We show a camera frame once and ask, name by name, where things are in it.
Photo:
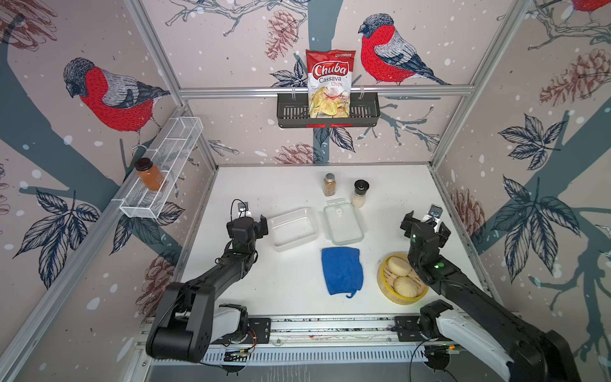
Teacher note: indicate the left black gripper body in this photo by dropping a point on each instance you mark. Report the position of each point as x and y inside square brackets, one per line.
[252, 243]

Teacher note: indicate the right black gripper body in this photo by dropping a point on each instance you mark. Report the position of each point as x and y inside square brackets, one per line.
[441, 237]

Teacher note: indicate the clear plastic lunch box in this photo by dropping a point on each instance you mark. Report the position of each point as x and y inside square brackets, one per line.
[293, 229]

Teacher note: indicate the clear lunch box lid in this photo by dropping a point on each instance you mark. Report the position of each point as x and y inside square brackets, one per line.
[342, 223]

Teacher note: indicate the blue cloth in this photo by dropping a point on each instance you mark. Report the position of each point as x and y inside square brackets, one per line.
[342, 270]

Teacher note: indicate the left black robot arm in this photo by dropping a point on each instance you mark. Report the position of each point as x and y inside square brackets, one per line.
[183, 325]

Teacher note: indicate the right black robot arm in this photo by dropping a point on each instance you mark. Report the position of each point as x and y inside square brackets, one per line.
[513, 348]

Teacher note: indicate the upper white steamed bun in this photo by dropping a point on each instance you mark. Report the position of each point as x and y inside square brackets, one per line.
[399, 267]

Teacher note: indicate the white steamed bun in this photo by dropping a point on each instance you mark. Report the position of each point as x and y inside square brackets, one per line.
[399, 267]
[406, 287]

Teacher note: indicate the lower white steamed bun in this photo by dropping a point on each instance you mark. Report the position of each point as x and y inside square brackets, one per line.
[406, 287]

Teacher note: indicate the black cap salt shaker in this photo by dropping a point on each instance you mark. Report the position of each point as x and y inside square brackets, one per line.
[361, 187]

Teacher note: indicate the brown spice jar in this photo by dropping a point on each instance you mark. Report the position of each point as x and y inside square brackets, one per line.
[330, 185]

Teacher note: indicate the orange sauce bottle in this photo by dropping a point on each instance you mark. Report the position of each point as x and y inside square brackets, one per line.
[150, 174]

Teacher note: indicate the red cassava chips bag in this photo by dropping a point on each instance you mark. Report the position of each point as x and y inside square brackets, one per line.
[329, 83]

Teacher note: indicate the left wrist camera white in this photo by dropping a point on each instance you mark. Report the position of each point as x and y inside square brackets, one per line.
[243, 209]

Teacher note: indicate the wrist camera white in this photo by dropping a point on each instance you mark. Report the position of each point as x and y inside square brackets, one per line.
[243, 209]
[434, 213]

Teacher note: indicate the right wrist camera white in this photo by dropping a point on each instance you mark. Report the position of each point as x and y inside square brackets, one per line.
[434, 213]

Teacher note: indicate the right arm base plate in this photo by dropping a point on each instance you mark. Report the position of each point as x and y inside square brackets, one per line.
[408, 328]

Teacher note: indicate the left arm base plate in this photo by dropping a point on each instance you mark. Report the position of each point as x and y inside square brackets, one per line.
[259, 329]

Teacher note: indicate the white wire mesh shelf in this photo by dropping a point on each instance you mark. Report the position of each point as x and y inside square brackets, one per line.
[169, 158]

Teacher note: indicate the aluminium front rail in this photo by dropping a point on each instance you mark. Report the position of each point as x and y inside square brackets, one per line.
[292, 331]

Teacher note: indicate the black wall basket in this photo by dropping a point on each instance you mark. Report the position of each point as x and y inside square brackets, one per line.
[293, 112]

